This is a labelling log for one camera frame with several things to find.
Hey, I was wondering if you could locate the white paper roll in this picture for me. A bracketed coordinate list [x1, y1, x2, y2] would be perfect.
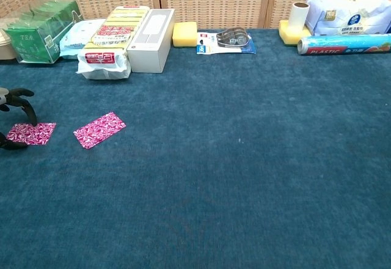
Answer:
[288, 2, 311, 33]

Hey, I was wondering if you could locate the white power strip box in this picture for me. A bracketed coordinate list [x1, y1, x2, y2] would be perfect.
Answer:
[126, 8, 176, 74]

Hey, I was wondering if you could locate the green tea bag box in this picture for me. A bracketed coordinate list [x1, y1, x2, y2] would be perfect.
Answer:
[2, 0, 85, 64]

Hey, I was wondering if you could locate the correction tape blister pack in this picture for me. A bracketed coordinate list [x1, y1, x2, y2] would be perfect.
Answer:
[196, 27, 257, 55]

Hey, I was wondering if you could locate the white blue tissue pack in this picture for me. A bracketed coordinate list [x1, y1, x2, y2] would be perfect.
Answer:
[305, 0, 391, 37]

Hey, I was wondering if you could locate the beige lunch box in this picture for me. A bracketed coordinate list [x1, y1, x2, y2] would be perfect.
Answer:
[0, 32, 18, 61]

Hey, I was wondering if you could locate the pink patterned sachet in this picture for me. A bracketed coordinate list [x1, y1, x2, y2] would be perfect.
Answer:
[73, 111, 127, 150]
[6, 122, 57, 146]

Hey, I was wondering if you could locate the blue plastic wrap roll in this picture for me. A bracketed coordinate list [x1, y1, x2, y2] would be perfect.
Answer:
[297, 33, 391, 56]

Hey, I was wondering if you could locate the yellow green sponge multipack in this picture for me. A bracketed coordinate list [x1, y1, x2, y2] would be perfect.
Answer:
[76, 5, 151, 80]

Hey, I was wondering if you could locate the light blue wet wipes pack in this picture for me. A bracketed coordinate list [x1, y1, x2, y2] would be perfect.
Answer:
[59, 18, 107, 59]

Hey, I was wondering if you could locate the dark blue felt table mat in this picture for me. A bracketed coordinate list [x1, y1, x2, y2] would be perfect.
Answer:
[0, 28, 391, 269]

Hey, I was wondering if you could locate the yellow sponge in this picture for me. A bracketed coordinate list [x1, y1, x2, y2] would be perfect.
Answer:
[172, 21, 199, 49]
[278, 20, 312, 47]

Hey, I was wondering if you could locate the wooden woven folding screen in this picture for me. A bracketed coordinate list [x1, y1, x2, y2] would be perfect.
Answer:
[0, 0, 391, 31]

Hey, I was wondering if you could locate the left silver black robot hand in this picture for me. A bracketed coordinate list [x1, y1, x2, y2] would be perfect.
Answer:
[0, 87, 38, 151]

